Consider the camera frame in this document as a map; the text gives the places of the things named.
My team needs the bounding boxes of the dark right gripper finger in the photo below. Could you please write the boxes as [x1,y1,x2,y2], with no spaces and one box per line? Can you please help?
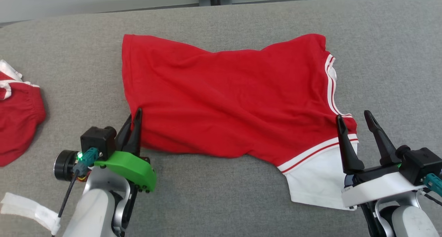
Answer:
[336,114,365,176]
[364,110,398,167]

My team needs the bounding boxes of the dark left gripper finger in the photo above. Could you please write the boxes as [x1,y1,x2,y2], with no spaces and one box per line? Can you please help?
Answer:
[116,114,134,151]
[123,107,143,157]

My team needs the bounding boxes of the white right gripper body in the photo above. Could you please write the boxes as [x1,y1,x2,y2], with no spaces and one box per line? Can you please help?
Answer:
[341,164,427,208]

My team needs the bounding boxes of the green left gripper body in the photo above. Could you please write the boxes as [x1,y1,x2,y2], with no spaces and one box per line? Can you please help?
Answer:
[94,151,157,192]

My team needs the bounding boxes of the red white basketball jersey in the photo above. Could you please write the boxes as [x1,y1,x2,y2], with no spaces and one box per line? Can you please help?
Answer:
[121,33,360,211]

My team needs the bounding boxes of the red shorts white stripes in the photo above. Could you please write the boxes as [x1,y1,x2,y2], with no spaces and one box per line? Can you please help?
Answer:
[0,59,47,168]

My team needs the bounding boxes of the teal left cable connector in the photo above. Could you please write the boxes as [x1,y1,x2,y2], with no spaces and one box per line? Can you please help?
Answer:
[72,147,100,177]

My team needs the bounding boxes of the teal cable connector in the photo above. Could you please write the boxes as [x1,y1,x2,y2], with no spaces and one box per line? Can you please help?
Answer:
[72,147,100,177]
[423,173,442,198]

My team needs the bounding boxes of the black right camera cable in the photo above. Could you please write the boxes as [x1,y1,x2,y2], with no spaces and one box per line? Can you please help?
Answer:
[423,191,442,207]

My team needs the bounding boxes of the black camera cable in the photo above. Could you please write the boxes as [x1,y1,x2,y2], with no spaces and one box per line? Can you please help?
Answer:
[423,191,442,207]
[57,173,78,219]

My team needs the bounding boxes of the teal right cable connector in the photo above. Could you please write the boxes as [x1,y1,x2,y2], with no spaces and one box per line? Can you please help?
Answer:
[423,173,442,198]

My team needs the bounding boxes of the black left camera cable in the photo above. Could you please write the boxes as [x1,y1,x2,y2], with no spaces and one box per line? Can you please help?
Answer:
[57,173,78,219]

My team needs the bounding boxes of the white tape on cable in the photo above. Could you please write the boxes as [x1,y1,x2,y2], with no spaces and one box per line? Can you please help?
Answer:
[0,192,61,235]

